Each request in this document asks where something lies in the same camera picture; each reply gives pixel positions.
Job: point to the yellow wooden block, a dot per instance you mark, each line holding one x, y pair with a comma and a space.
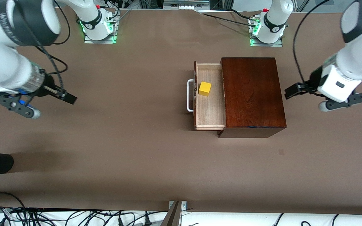
205, 89

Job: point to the white power strip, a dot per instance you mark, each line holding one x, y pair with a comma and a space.
185, 7

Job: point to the brown paper table cover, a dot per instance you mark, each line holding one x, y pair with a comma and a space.
137, 141

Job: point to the light wood drawer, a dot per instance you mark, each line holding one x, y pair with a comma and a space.
209, 110

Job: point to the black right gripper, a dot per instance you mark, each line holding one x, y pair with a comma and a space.
47, 85

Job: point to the metal table edge bracket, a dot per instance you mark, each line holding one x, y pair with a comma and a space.
176, 216

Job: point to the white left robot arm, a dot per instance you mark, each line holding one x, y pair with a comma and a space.
353, 62

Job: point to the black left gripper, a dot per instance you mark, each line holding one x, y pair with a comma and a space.
313, 80

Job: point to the dark brown wooden cabinet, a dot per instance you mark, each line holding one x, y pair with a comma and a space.
250, 103

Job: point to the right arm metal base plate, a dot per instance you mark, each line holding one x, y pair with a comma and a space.
99, 41

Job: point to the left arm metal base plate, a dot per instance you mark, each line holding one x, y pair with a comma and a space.
269, 45

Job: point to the black equipment box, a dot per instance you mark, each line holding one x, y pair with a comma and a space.
220, 3

